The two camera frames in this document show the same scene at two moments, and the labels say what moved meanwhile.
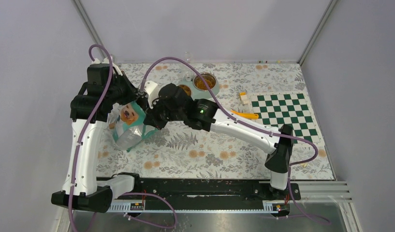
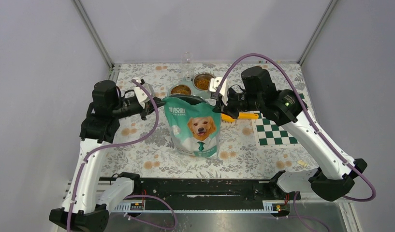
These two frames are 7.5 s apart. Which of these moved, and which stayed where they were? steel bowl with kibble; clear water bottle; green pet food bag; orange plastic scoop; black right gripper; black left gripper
Moved: green pet food bag; black left gripper; black right gripper
Stayed: steel bowl with kibble; orange plastic scoop; clear water bottle
